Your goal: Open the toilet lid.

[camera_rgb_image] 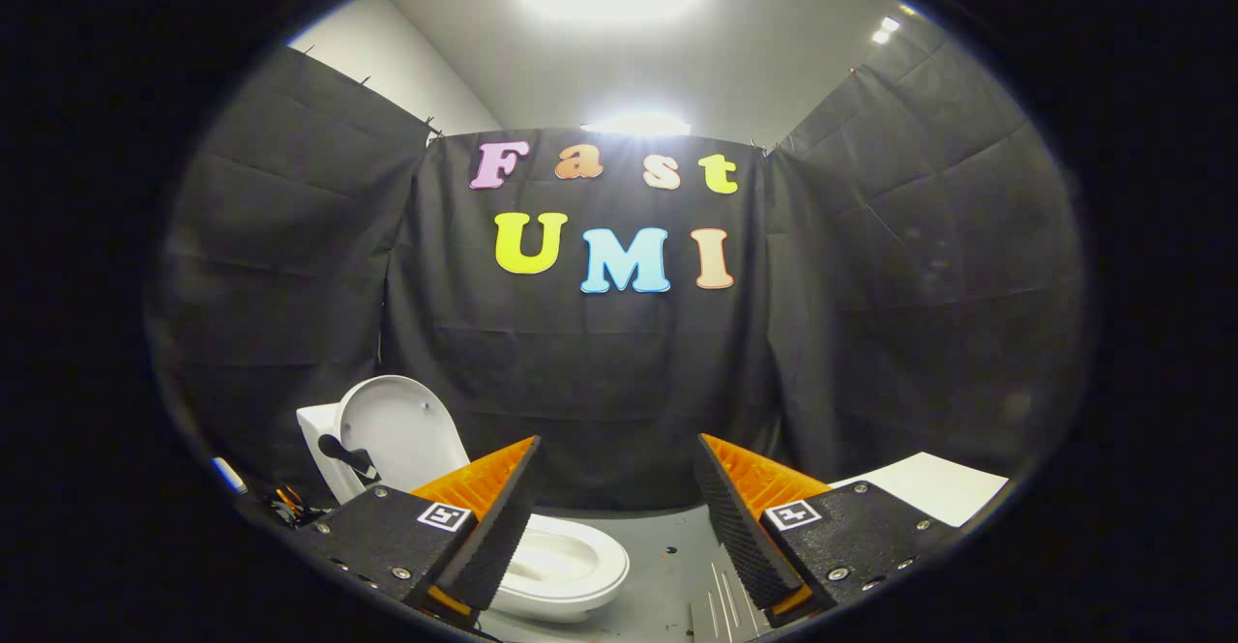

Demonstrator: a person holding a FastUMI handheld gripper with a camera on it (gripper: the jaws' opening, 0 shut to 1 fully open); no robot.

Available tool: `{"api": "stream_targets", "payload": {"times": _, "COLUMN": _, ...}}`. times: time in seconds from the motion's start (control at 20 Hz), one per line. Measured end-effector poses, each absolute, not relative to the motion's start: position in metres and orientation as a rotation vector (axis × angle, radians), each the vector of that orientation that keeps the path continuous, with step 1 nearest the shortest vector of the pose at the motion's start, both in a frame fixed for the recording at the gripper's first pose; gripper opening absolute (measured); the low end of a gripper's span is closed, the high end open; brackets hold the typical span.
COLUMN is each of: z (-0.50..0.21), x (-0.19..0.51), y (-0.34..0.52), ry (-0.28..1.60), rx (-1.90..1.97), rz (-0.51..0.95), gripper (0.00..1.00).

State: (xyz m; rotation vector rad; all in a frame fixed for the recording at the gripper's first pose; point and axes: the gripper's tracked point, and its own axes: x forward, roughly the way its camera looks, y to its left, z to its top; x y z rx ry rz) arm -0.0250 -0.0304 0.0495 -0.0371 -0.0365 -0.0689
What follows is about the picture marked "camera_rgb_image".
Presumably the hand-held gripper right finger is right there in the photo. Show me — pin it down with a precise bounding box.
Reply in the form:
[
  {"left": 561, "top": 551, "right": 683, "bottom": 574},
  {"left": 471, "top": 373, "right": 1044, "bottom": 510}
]
[{"left": 693, "top": 433, "right": 968, "bottom": 629}]

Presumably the black backdrop cloth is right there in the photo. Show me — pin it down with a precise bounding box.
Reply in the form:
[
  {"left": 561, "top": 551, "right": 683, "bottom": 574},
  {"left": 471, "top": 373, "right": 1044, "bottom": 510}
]
[{"left": 155, "top": 44, "right": 1084, "bottom": 515}]

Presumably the orange and black tool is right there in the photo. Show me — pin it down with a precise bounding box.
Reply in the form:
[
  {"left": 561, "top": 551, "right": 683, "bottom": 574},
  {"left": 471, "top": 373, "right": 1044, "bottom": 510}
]
[{"left": 261, "top": 485, "right": 325, "bottom": 528}]

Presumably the white ceramic toilet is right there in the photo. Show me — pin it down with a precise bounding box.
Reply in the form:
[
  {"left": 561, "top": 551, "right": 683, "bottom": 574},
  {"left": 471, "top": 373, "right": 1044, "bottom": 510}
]
[{"left": 295, "top": 403, "right": 631, "bottom": 625}]

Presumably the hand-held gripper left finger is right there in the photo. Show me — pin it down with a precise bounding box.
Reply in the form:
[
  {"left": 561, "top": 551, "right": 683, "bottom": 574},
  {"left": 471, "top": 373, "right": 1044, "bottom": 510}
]
[{"left": 308, "top": 435, "right": 543, "bottom": 625}]

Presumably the grey drawer cabinet white top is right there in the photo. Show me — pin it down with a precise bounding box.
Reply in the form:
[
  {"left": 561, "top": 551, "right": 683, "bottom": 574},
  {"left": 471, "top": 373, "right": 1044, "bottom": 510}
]
[{"left": 689, "top": 452, "right": 1013, "bottom": 640}]

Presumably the white toilet lid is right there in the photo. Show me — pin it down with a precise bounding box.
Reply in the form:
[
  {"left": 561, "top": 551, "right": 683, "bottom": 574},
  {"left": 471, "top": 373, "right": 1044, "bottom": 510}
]
[{"left": 334, "top": 375, "right": 473, "bottom": 501}]

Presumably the ceiling light behind cloth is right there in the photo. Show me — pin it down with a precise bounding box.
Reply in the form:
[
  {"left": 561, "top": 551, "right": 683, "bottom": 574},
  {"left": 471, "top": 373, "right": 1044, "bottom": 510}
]
[{"left": 580, "top": 113, "right": 693, "bottom": 138}]

